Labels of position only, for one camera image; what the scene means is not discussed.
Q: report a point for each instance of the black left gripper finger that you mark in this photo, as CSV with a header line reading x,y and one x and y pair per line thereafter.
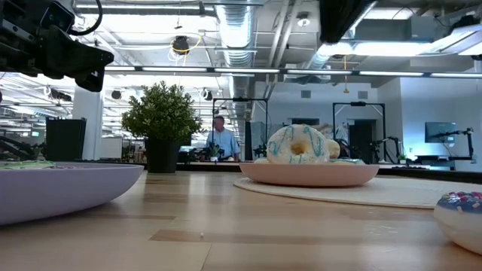
x,y
94,81
79,56

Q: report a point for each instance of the mint iced donut chocolate drizzle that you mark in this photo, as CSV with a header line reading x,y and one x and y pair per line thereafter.
x,y
26,165

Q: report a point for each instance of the white iced donut blue drizzle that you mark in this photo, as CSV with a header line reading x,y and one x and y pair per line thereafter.
x,y
278,147

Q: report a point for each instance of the plain cream donut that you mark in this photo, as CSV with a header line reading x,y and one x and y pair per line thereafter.
x,y
334,148

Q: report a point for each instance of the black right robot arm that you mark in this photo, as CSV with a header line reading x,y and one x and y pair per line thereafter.
x,y
342,19

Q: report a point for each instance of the black background robot arm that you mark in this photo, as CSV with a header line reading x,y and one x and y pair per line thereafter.
x,y
468,145

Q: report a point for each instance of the black cabinet box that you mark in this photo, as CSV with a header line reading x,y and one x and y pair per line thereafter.
x,y
66,139

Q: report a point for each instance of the green bushy potted plant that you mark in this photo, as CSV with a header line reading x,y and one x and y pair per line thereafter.
x,y
162,113

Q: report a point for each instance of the black plant pot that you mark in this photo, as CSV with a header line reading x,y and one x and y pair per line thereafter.
x,y
162,156

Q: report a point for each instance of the lavender round plate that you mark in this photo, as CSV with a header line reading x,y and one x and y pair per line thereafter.
x,y
56,192

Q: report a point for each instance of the small green desk plant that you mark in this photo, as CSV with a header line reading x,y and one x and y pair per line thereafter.
x,y
214,150

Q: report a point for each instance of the person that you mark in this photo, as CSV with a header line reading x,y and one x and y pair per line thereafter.
x,y
224,141

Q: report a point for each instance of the long ceiling light strip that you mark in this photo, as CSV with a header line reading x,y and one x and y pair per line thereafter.
x,y
244,70

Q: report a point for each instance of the pink round plate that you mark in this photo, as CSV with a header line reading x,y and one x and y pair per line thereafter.
x,y
309,175

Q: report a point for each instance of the white round woven placemat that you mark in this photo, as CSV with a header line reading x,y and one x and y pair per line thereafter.
x,y
395,193

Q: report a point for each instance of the dark blue iced sprinkle donut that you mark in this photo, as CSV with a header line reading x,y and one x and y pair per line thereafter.
x,y
459,226

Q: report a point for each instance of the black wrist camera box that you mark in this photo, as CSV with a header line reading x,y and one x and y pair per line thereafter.
x,y
58,17

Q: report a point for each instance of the black metal rig frame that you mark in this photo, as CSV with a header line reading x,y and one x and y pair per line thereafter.
x,y
241,99
357,104

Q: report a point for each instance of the silver ventilation duct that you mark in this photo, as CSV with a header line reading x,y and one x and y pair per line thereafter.
x,y
235,34

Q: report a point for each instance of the wall mounted monitor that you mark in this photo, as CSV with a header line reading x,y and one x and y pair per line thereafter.
x,y
440,131

